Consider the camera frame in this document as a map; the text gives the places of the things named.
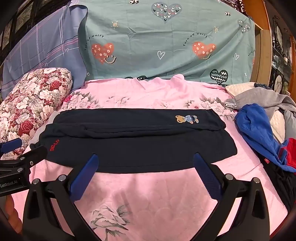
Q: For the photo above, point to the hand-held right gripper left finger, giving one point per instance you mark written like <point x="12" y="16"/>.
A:
<point x="84" y="176"/>

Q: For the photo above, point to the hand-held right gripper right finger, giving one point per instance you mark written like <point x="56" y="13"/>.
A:
<point x="207" y="176"/>

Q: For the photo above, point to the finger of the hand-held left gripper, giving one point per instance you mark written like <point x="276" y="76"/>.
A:
<point x="34" y="155"/>
<point x="10" y="146"/>

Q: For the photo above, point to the dark navy pants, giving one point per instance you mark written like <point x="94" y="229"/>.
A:
<point x="138" y="148"/>

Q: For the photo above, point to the person's left hand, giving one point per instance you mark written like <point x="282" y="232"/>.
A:
<point x="12" y="209"/>

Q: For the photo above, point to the light grey cloth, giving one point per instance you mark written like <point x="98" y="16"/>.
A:
<point x="38" y="136"/>

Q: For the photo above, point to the red floral quilt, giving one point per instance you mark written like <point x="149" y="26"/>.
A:
<point x="30" y="99"/>

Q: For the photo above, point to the pink floral bedsheet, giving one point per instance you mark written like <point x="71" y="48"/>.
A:
<point x="161" y="201"/>

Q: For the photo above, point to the blue garment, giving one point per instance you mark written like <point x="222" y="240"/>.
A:
<point x="254" y="129"/>

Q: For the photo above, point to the black garment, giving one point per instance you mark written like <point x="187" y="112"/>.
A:
<point x="282" y="180"/>

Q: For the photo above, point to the red garment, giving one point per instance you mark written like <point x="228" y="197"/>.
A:
<point x="290" y="150"/>

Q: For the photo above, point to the grey white clothes pile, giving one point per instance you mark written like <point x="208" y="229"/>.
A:
<point x="240" y="89"/>

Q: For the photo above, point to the grey garment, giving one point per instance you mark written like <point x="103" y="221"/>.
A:
<point x="256" y="97"/>

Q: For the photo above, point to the blue plaid pillow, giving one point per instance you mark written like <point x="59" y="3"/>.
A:
<point x="41" y="51"/>

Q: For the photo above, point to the dark framed cabinet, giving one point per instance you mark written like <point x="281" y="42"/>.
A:
<point x="16" y="20"/>

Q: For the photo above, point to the teal heart-print sheet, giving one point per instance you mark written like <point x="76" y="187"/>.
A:
<point x="148" y="46"/>

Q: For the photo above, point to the display cabinet with framed plates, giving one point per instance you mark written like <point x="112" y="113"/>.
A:
<point x="281" y="53"/>

